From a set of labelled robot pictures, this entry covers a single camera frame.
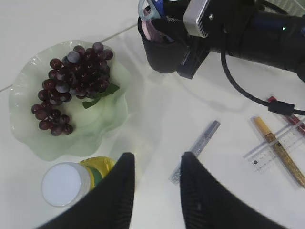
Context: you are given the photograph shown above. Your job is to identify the blue capped scissors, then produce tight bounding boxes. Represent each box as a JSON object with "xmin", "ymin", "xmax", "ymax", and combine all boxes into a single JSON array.
[{"xmin": 138, "ymin": 0, "xmax": 169, "ymax": 21}]

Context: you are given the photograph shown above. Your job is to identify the black mesh pen holder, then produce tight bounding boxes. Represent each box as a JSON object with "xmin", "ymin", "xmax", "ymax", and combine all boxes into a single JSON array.
[{"xmin": 137, "ymin": 0, "xmax": 189, "ymax": 73}]

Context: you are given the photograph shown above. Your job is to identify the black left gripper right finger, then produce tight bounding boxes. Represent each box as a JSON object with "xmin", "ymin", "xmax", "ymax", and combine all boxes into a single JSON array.
[{"xmin": 180, "ymin": 152, "xmax": 283, "ymax": 229}]

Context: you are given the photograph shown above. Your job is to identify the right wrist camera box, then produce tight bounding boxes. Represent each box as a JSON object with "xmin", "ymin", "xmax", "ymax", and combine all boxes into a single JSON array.
[{"xmin": 183, "ymin": 0, "xmax": 210, "ymax": 38}]

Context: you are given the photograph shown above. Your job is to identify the red glitter pen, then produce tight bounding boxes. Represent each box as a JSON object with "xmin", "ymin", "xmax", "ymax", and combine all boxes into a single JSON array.
[{"xmin": 267, "ymin": 96, "xmax": 300, "ymax": 126}]

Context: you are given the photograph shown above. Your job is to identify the purple artificial grape bunch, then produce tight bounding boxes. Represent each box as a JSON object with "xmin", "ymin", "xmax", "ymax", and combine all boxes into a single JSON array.
[{"xmin": 31, "ymin": 42, "xmax": 119, "ymax": 136}]

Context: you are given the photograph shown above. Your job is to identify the gold glitter pen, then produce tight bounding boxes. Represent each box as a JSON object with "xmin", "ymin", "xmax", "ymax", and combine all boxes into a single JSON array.
[{"xmin": 254, "ymin": 116, "xmax": 305, "ymax": 188}]

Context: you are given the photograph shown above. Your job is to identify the pink capped scissors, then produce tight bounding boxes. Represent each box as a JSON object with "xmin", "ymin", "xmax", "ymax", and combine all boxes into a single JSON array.
[{"xmin": 141, "ymin": 20, "xmax": 173, "ymax": 43}]

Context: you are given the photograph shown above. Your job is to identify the yellow oil bottle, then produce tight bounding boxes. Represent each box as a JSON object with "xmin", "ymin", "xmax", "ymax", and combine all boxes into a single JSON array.
[{"xmin": 41, "ymin": 156, "xmax": 115, "ymax": 207}]

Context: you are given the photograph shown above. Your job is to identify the silver glitter pen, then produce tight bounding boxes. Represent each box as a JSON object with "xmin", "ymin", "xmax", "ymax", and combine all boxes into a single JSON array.
[{"xmin": 168, "ymin": 120, "xmax": 221, "ymax": 185}]

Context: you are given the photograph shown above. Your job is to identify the clear plastic ruler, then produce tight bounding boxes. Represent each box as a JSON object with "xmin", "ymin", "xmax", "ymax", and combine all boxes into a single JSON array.
[{"xmin": 244, "ymin": 116, "xmax": 305, "ymax": 173}]

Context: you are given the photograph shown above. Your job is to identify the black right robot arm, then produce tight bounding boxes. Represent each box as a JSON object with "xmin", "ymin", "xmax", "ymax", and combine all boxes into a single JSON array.
[{"xmin": 152, "ymin": 0, "xmax": 305, "ymax": 80}]

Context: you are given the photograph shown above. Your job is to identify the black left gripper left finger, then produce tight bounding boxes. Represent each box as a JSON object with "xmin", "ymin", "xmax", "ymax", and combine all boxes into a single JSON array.
[{"xmin": 38, "ymin": 153, "xmax": 135, "ymax": 229}]

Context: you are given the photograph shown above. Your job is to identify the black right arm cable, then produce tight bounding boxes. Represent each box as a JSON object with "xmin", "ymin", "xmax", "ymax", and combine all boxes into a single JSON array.
[{"xmin": 220, "ymin": 0, "xmax": 305, "ymax": 116}]

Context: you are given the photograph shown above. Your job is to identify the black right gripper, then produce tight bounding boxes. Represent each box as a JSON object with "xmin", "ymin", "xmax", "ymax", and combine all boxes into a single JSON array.
[{"xmin": 152, "ymin": 0, "xmax": 229, "ymax": 79}]

